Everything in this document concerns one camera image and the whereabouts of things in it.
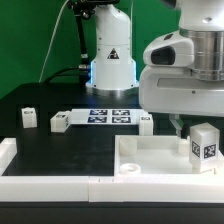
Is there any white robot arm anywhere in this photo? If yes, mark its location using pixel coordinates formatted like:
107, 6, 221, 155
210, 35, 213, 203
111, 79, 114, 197
86, 0, 224, 117

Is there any white square tabletop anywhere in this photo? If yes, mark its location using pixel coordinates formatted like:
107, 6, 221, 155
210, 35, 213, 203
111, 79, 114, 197
114, 135, 224, 175

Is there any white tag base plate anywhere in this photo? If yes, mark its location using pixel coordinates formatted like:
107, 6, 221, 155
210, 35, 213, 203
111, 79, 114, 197
71, 109, 143, 125

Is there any white U-shaped fence wall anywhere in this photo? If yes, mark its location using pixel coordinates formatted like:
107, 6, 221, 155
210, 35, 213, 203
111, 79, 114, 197
0, 138, 224, 203

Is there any white cable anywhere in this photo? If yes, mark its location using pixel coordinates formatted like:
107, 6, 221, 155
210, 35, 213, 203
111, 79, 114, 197
38, 0, 73, 84

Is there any black cable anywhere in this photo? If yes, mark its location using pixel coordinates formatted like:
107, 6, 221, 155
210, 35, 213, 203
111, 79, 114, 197
43, 66, 88, 84

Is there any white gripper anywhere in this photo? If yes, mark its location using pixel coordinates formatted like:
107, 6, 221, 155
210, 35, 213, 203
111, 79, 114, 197
139, 66, 224, 139

